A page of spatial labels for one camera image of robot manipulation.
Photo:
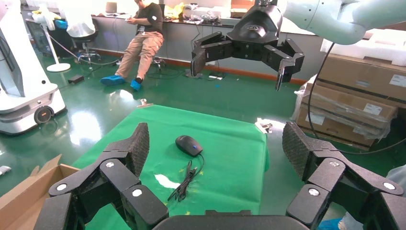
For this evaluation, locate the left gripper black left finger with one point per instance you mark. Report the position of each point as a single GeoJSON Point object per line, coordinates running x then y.
{"type": "Point", "coordinates": [114, 173]}

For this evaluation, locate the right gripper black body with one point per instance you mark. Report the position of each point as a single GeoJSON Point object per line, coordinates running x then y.
{"type": "Point", "coordinates": [257, 28]}

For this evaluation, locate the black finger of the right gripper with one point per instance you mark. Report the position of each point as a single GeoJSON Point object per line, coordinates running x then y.
{"type": "Point", "coordinates": [212, 49]}
{"type": "Point", "coordinates": [285, 60]}

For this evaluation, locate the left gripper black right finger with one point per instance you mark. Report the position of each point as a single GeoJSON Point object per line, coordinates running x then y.
{"type": "Point", "coordinates": [326, 174]}

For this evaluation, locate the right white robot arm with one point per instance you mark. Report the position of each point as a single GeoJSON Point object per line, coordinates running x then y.
{"type": "Point", "coordinates": [333, 19]}

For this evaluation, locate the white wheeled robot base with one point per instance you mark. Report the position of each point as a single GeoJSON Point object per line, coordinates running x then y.
{"type": "Point", "coordinates": [19, 101]}

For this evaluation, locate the open brown cardboard box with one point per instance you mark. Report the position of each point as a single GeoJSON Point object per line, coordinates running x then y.
{"type": "Point", "coordinates": [28, 196]}

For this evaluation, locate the white floor power strip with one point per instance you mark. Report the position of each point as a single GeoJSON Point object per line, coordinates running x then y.
{"type": "Point", "coordinates": [217, 76]}

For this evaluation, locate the long grey counter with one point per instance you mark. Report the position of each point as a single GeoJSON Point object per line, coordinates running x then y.
{"type": "Point", "coordinates": [184, 41]}

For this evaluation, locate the flat brown cardboard carton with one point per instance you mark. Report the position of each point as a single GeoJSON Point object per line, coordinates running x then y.
{"type": "Point", "coordinates": [333, 130]}
{"type": "Point", "coordinates": [342, 101]}
{"type": "Point", "coordinates": [358, 73]}

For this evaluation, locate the yellow plastic bag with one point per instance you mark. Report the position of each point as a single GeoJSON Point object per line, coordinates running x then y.
{"type": "Point", "coordinates": [173, 11]}

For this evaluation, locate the small round stool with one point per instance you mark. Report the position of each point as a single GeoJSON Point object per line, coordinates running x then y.
{"type": "Point", "coordinates": [157, 62]}

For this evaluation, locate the seated person black shirt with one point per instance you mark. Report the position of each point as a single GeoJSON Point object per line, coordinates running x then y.
{"type": "Point", "coordinates": [149, 19]}

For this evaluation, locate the white foam packing blocks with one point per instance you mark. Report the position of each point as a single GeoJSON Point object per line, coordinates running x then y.
{"type": "Point", "coordinates": [380, 50]}

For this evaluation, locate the black power adapter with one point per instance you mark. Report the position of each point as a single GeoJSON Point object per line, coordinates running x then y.
{"type": "Point", "coordinates": [76, 79]}

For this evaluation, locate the white floor fan stand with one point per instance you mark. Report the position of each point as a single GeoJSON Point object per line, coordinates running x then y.
{"type": "Point", "coordinates": [58, 67]}

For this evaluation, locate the black office chair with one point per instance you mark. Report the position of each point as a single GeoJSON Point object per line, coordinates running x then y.
{"type": "Point", "coordinates": [84, 38]}

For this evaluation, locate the white hanging garment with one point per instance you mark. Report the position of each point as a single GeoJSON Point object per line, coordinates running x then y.
{"type": "Point", "coordinates": [76, 19]}

